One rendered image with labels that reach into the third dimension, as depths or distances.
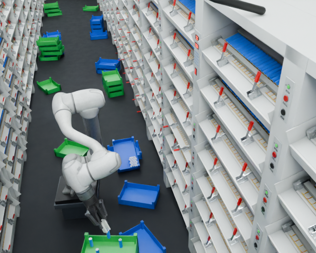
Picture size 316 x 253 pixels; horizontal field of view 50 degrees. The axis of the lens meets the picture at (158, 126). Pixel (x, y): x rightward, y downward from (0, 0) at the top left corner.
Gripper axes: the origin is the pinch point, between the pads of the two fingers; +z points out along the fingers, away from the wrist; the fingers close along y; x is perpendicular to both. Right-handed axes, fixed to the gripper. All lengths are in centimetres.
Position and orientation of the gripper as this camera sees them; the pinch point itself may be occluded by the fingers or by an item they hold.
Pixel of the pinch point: (104, 226)
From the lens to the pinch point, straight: 196.8
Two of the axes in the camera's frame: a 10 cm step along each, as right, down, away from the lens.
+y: -5.4, 4.9, -6.9
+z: 3.8, 8.7, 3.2
